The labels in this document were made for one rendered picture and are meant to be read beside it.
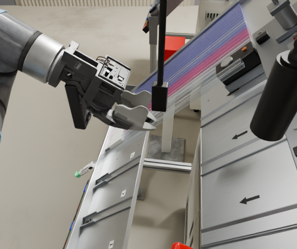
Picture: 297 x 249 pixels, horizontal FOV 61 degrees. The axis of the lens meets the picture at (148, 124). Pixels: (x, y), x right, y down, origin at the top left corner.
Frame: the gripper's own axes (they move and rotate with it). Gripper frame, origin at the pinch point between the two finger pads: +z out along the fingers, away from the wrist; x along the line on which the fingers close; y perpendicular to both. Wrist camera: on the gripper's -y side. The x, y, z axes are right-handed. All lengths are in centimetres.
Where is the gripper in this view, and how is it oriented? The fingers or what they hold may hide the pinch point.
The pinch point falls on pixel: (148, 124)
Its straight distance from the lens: 51.3
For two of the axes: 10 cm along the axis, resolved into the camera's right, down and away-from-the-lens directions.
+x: 1.4, -6.9, 7.1
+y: 5.1, -5.6, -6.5
